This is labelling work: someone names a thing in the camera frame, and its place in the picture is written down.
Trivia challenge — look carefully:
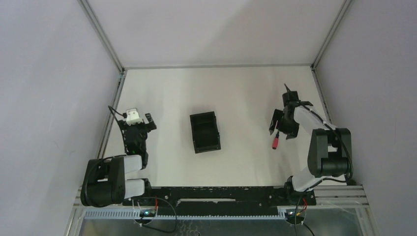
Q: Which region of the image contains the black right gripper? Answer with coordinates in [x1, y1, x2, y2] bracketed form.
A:
[269, 108, 300, 139]

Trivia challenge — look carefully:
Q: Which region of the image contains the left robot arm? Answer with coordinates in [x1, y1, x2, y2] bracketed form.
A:
[80, 111, 157, 208]

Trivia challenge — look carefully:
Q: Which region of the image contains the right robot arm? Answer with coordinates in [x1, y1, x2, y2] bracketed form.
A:
[269, 90, 354, 205]

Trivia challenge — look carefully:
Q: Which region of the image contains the black plastic bin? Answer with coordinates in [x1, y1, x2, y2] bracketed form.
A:
[190, 111, 221, 153]

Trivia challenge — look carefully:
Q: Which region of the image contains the left controller board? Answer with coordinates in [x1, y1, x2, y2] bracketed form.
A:
[139, 209, 156, 218]

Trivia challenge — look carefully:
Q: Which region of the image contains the controller board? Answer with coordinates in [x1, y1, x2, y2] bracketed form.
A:
[139, 209, 156, 218]
[285, 211, 305, 225]

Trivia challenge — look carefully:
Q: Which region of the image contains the right controller board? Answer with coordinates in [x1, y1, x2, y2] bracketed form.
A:
[285, 211, 305, 225]

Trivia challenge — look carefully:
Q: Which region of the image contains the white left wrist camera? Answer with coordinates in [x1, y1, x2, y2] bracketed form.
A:
[125, 108, 144, 125]

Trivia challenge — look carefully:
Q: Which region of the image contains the left black cable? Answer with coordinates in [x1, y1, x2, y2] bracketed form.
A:
[108, 105, 128, 154]

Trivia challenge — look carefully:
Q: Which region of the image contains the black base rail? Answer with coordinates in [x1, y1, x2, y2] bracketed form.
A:
[122, 186, 317, 217]

